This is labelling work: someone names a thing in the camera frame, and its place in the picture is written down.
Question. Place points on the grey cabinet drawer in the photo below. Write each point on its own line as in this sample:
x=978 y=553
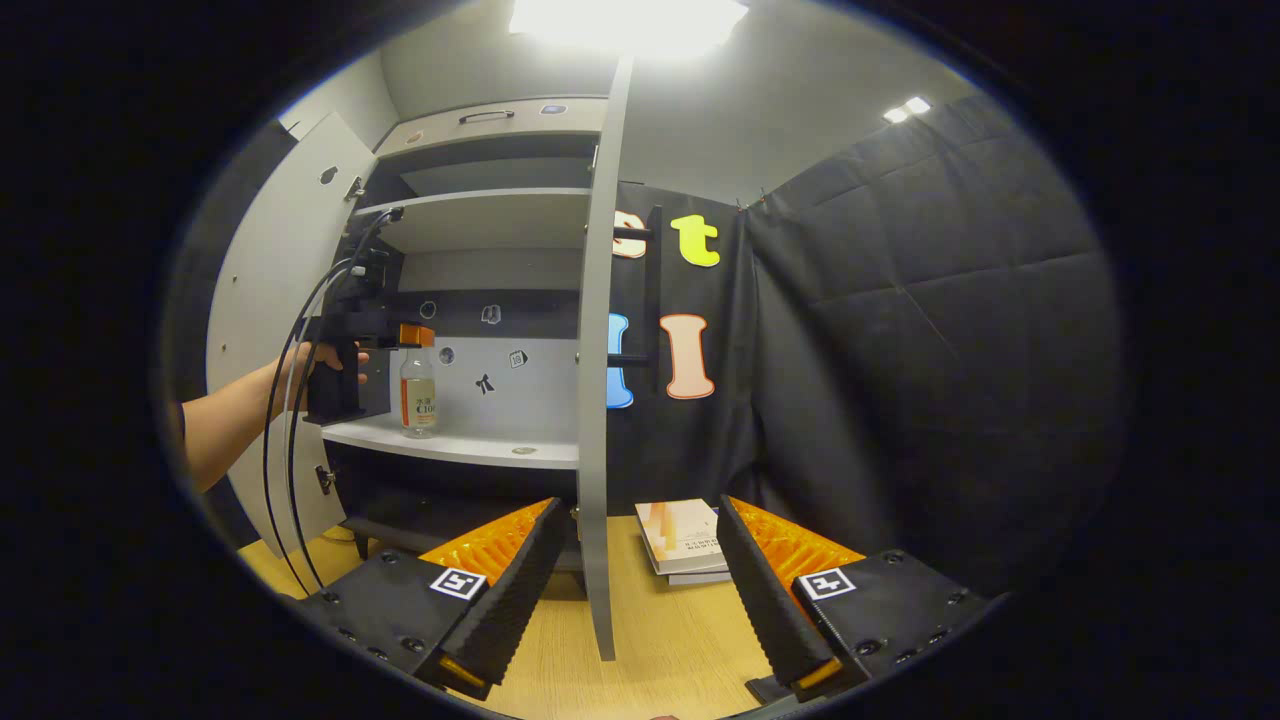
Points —
x=520 y=122

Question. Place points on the grey cabinet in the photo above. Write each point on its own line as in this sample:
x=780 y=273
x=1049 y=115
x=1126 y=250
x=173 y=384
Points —
x=480 y=220

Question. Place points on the clear bottle with orange label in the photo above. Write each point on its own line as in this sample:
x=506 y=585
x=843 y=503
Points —
x=418 y=395

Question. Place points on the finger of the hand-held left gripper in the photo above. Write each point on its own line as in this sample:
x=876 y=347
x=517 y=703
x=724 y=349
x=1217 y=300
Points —
x=416 y=335

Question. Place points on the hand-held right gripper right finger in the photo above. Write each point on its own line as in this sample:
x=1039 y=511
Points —
x=765 y=600

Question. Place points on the large ceiling light panel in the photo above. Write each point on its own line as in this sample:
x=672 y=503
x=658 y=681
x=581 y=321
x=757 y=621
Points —
x=630 y=20

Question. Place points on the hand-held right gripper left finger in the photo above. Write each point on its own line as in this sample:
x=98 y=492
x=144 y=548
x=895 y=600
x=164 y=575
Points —
x=520 y=600

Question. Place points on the blue cover book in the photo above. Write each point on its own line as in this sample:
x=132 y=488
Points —
x=700 y=579

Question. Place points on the white and orange cover book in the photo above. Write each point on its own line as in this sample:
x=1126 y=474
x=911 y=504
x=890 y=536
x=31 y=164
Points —
x=685 y=535

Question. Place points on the black backdrop cloth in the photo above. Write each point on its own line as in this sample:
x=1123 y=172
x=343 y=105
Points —
x=900 y=350

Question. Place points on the grey cabinet door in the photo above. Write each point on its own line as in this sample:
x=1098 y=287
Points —
x=270 y=300
x=597 y=350

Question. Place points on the small ceiling light panel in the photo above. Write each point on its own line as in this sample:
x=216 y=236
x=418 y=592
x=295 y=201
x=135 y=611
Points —
x=905 y=108

